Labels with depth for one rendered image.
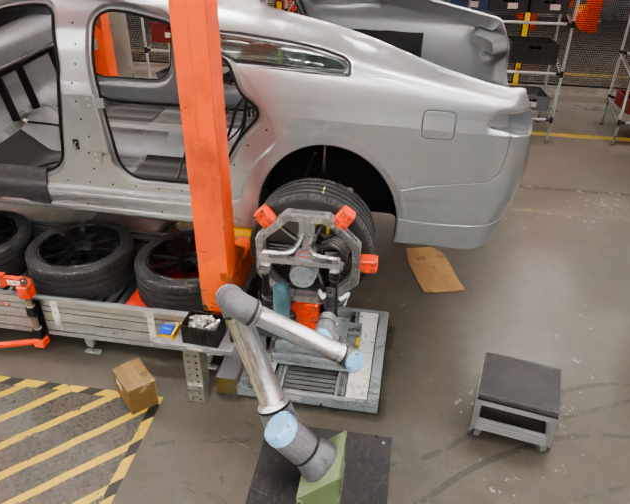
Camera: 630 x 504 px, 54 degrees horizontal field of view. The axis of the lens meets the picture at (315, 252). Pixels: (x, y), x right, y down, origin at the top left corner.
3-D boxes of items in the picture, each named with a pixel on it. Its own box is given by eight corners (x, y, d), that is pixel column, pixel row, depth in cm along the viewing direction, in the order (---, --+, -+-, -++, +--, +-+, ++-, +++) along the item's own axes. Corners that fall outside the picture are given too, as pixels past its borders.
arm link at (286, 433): (297, 470, 256) (267, 446, 251) (286, 453, 273) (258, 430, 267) (322, 442, 258) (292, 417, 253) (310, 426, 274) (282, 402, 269)
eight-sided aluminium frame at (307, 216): (358, 301, 338) (363, 214, 308) (357, 309, 332) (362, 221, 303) (260, 290, 345) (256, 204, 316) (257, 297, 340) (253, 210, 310)
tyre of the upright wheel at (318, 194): (401, 228, 338) (306, 152, 323) (399, 251, 318) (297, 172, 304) (327, 297, 372) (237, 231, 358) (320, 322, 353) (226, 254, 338)
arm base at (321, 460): (335, 470, 255) (318, 456, 252) (302, 489, 263) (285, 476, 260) (338, 435, 272) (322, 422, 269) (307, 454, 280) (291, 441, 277)
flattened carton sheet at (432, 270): (440, 249, 488) (441, 245, 486) (464, 291, 443) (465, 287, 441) (403, 252, 485) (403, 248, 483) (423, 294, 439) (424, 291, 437)
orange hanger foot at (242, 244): (262, 247, 394) (260, 198, 375) (239, 296, 350) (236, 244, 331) (236, 244, 396) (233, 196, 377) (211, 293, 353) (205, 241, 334)
